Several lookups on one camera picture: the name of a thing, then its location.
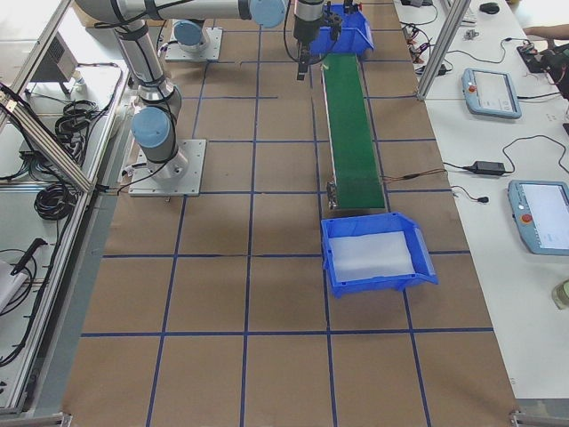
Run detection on far blue plastic bin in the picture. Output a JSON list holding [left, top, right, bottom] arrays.
[[310, 4, 375, 56]]

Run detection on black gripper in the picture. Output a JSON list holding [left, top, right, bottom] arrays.
[[293, 0, 323, 80]]

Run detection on blue plastic bin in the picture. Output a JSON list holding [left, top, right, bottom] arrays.
[[310, 4, 375, 56], [321, 213, 439, 298]]

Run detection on green conveyor belt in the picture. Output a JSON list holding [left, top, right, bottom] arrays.
[[322, 53, 385, 210]]

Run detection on red black wire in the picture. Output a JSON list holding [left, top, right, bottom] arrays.
[[381, 168, 448, 182]]

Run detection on aluminium frame post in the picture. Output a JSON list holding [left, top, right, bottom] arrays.
[[416, 0, 470, 101]]

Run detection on black computer mouse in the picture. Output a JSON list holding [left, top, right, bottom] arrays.
[[478, 2, 501, 15]]

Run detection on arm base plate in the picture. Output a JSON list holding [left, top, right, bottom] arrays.
[[165, 21, 223, 62], [127, 139, 207, 197]]

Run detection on far teach pendant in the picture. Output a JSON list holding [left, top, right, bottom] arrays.
[[461, 68, 522, 119]]

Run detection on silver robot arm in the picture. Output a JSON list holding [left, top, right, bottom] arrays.
[[77, 1, 324, 179], [173, 20, 209, 52]]

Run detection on white foam pad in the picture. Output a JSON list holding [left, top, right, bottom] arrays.
[[329, 231, 415, 282]]

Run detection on near blue plastic bin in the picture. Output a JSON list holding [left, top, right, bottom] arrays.
[[321, 213, 439, 298]]

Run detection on black power adapter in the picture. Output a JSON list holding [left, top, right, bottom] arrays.
[[470, 161, 507, 176]]

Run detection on coiled black cables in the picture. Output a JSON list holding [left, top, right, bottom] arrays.
[[54, 100, 110, 148]]

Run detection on teach pendant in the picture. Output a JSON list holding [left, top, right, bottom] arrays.
[[508, 180, 568, 256], [461, 68, 522, 119]]

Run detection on near teach pendant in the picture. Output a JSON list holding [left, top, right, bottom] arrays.
[[508, 180, 568, 256]]

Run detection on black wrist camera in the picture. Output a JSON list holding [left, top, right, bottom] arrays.
[[325, 10, 342, 41]]

